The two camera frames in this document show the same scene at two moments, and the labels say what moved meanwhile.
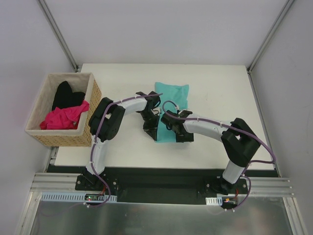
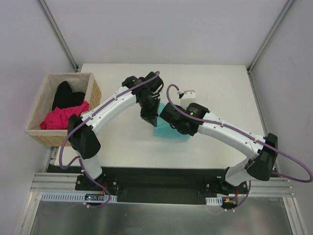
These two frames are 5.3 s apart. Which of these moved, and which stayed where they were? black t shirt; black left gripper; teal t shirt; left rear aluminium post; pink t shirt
Moved: teal t shirt; black left gripper
Stayed: black t shirt; left rear aluminium post; pink t shirt
